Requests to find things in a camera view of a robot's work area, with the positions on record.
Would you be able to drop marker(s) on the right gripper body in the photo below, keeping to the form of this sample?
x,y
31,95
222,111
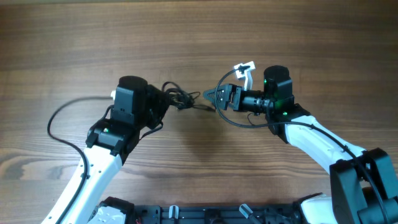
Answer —
x,y
238,91

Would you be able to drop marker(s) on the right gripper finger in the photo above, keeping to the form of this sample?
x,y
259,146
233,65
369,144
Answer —
x,y
222,100
222,92

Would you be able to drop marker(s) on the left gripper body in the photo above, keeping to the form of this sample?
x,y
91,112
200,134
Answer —
x,y
155,107

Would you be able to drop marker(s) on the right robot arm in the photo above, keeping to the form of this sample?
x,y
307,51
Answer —
x,y
363,183

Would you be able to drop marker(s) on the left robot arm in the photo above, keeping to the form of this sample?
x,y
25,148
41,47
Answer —
x,y
136,105

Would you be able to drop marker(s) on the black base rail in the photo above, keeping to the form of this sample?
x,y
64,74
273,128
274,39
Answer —
x,y
217,214

